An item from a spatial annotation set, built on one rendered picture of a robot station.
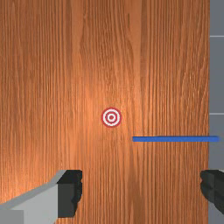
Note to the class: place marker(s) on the long blue stick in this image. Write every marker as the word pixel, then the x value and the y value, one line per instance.
pixel 175 139

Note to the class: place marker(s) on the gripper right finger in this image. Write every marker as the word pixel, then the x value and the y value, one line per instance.
pixel 214 186

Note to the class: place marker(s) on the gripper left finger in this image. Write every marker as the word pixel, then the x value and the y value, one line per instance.
pixel 49 198

